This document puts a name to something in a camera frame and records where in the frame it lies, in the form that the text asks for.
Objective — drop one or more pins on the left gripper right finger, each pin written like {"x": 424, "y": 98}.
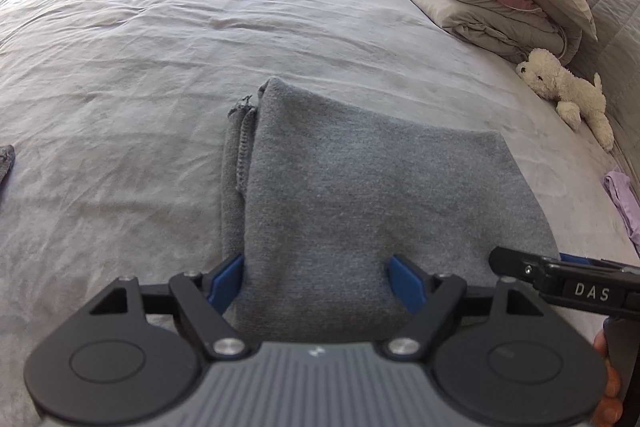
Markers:
{"x": 433, "y": 302}

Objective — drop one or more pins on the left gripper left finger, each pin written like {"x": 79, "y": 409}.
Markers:
{"x": 202, "y": 300}

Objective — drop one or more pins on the grey knit sweater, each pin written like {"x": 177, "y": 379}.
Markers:
{"x": 318, "y": 195}

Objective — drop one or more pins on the person right hand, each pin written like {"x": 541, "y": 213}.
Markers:
{"x": 610, "y": 408}

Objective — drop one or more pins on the lilac folded cloth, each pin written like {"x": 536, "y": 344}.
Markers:
{"x": 618, "y": 186}

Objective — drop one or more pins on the white plush dog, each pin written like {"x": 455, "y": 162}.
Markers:
{"x": 575, "y": 99}

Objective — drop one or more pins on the grey folded garment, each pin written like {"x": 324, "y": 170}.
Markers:
{"x": 7, "y": 159}

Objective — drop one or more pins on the grey bed sheet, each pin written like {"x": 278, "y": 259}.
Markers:
{"x": 117, "y": 109}

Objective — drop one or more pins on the grey quilted headboard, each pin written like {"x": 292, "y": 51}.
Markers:
{"x": 615, "y": 57}

